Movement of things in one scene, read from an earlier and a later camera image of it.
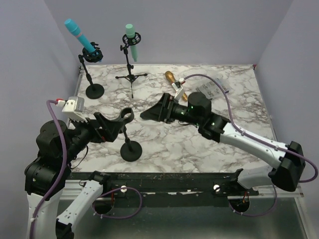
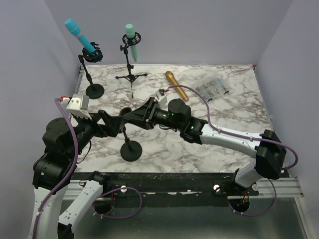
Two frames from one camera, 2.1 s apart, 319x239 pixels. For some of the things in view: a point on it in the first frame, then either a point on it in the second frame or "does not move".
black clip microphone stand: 130,151 does not move
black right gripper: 163,109 to 143,116
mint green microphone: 130,33 does not move
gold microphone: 171,77 does not move
